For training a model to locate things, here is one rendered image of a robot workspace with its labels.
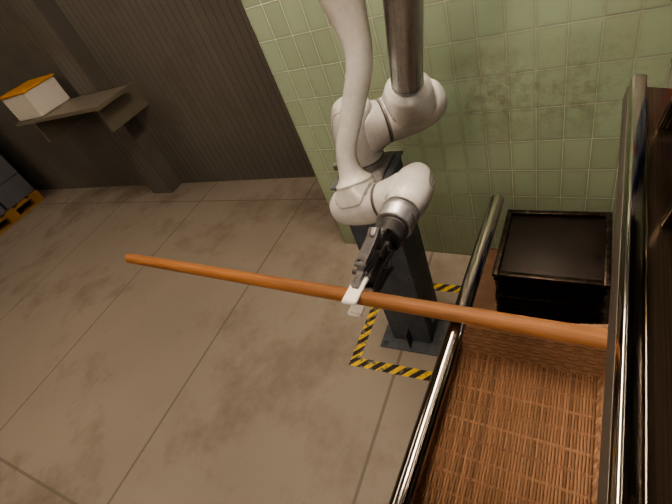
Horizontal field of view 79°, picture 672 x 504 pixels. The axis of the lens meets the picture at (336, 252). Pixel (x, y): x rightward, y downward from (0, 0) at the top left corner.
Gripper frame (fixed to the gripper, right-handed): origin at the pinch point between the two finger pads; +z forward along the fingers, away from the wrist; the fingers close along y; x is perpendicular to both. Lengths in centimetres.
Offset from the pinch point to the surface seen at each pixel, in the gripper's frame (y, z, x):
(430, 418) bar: 1.9, 18.7, -20.5
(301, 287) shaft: -1.1, 1.0, 13.0
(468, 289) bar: 1.7, -7.0, -20.1
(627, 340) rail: -25, 17, -42
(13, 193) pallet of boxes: 92, -128, 585
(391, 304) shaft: -1.1, 1.2, -8.1
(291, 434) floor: 119, 3, 73
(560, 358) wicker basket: 55, -28, -35
